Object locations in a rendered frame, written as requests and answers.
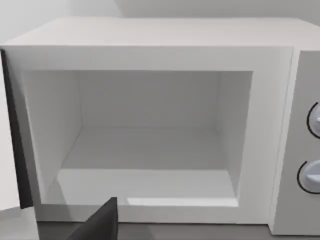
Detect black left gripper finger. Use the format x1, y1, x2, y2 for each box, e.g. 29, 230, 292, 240
65, 196, 118, 240

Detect pale microwave oven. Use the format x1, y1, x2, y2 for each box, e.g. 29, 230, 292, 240
0, 16, 320, 236

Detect black microwave door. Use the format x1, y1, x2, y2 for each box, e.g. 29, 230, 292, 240
0, 48, 41, 210

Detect grey microwave knob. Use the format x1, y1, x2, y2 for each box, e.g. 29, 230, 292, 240
296, 159, 320, 194
306, 101, 320, 139

